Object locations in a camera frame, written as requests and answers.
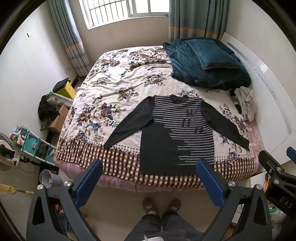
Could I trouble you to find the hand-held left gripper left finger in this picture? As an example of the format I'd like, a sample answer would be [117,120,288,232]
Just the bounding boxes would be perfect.
[26,159,103,241]

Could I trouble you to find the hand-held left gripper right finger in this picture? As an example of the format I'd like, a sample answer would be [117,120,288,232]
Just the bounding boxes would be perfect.
[196,159,272,241]

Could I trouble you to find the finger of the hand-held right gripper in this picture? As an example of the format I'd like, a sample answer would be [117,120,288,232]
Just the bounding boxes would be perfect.
[286,146,296,164]
[258,150,286,174]

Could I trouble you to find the dark striped long-sleeve shirt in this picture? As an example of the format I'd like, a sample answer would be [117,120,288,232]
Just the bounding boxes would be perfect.
[104,94,250,176]

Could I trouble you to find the pink mattress pad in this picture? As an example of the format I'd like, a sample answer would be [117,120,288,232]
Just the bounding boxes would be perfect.
[58,160,207,193]

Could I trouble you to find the brown slipper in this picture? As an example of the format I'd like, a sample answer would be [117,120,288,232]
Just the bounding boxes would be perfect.
[165,198,182,215]
[142,198,160,216]

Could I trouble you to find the person's right leg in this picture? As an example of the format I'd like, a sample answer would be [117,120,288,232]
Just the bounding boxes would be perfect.
[161,212,204,241]

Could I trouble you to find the person's leg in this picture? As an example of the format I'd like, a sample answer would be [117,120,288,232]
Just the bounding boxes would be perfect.
[124,213,162,241]
[161,212,204,241]

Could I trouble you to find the beige garment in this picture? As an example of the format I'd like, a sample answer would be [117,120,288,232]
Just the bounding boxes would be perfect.
[235,86,258,122]

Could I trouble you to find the wooden broom stick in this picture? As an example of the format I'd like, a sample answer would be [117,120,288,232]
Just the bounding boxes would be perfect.
[0,183,35,195]

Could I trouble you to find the dark grey garment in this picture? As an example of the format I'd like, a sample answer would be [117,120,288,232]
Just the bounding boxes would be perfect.
[230,88,244,114]

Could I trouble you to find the cardboard box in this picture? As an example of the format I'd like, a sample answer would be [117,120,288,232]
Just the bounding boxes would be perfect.
[46,105,70,133]

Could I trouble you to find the white headboard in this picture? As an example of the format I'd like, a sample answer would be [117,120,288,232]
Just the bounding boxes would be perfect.
[221,32,293,160]

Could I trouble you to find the teal storage rack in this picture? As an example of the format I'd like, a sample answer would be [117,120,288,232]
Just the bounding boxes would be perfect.
[13,126,57,166]

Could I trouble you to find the person's left leg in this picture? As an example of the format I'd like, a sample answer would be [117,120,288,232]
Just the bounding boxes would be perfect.
[124,213,162,241]

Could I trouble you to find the black bag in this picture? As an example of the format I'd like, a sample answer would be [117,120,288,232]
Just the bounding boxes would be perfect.
[38,95,61,121]

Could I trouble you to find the white standing fan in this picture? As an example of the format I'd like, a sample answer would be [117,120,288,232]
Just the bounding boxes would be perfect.
[0,133,19,172]

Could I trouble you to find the yellow box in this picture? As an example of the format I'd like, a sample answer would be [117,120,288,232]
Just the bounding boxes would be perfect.
[57,82,77,100]

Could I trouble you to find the dark cap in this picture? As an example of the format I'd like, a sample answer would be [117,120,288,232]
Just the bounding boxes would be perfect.
[52,77,70,93]

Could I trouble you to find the floral bed sheet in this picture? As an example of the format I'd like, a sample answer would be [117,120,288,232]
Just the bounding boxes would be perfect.
[54,45,265,193]

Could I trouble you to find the teal plush blanket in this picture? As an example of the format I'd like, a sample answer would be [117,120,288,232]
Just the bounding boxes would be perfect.
[163,37,252,91]

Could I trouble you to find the teal pillow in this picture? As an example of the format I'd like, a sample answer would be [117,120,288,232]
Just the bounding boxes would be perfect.
[185,39,242,69]

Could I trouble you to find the barred window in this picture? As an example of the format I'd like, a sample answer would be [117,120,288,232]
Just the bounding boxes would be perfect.
[79,0,170,29]

